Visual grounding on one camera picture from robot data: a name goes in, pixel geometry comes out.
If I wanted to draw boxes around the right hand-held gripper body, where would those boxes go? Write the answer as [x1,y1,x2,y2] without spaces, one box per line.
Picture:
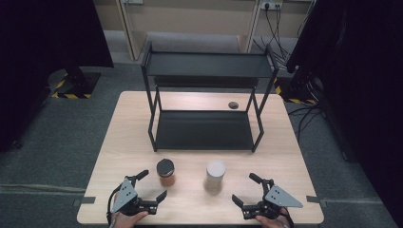
[241,184,304,220]

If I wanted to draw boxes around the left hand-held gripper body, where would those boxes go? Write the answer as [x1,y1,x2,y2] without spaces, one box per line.
[110,178,159,218]

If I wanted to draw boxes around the black-lidded jar of orange spice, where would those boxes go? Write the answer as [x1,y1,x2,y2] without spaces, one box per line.
[156,158,176,188]

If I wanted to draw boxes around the white-lidded jar of brown spice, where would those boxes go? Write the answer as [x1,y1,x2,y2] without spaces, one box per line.
[203,160,227,195]

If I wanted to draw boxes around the black metal two-tier rack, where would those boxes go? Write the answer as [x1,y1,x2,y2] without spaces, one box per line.
[141,41,280,154]

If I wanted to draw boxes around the person's left hand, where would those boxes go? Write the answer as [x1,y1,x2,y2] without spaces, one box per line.
[110,210,150,228]

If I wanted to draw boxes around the person's right hand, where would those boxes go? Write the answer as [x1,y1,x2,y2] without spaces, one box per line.
[254,207,295,228]

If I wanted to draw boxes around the grey tape strip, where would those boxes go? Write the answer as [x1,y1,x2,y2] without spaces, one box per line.
[72,196,97,208]
[305,195,328,208]

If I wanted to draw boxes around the black and yellow striped base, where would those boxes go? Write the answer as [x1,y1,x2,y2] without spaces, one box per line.
[47,68,102,100]
[274,75,318,105]

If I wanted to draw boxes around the dark curtain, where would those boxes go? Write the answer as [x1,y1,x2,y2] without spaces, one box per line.
[285,0,403,228]
[0,0,115,154]

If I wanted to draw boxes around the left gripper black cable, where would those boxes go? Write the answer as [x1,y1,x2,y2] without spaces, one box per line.
[106,183,125,226]

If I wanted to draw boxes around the black floor cables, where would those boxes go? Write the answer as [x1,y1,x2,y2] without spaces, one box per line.
[286,104,328,143]

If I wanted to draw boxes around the black cables at wall socket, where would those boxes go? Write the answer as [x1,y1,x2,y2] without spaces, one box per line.
[252,2,310,68]

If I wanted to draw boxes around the white wall power socket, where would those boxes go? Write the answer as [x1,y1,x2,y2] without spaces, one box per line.
[259,0,284,10]

